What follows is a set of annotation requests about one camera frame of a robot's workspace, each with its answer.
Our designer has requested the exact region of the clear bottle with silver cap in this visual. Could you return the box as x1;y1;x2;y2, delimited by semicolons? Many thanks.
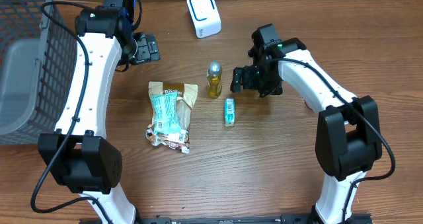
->
207;61;222;98

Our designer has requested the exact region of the grey plastic mesh basket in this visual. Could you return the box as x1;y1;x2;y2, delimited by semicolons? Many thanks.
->
1;0;77;145

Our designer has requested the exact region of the brown white wrapper packet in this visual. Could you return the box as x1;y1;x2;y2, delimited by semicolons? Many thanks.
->
145;128;190;154

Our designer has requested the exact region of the small green tissue packet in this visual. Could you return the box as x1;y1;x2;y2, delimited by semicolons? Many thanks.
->
224;98;235;127

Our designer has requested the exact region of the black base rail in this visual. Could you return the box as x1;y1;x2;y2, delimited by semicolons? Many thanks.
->
79;213;374;224

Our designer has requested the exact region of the light green snack packet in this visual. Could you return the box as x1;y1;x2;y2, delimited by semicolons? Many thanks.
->
151;93;181;135

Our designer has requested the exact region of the brown Pantree pouch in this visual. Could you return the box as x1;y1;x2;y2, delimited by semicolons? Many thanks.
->
148;81;198;130

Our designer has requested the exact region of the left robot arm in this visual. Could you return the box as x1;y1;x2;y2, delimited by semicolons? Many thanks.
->
37;0;160;223

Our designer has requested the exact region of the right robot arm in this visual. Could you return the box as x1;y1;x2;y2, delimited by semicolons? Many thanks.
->
230;24;382;223

